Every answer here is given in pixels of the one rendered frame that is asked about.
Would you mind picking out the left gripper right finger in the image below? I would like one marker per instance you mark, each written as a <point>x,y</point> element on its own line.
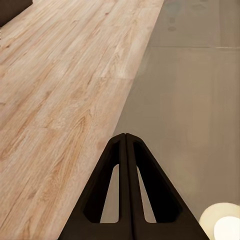
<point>174,220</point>

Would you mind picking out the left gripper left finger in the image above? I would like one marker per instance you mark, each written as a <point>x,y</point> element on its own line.
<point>84,221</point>

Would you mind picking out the coffee table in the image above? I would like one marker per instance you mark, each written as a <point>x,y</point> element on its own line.
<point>184,103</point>

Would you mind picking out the cabinet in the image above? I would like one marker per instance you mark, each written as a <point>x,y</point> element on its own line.
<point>9,9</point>

